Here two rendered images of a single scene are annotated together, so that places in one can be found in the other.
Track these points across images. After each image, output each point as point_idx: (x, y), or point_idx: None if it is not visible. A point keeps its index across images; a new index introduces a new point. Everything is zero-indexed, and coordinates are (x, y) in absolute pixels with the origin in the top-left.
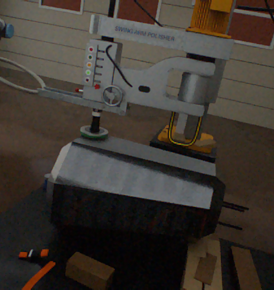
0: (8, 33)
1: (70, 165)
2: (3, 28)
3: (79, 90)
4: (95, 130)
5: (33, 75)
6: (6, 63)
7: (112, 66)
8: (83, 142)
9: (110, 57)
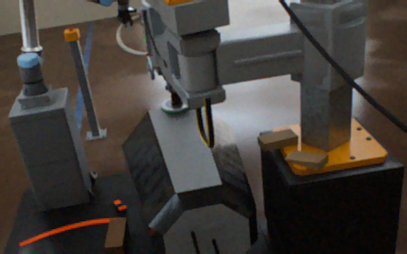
0: (102, 3)
1: (133, 133)
2: (96, 0)
3: None
4: (173, 103)
5: None
6: None
7: (151, 34)
8: (154, 113)
9: (146, 25)
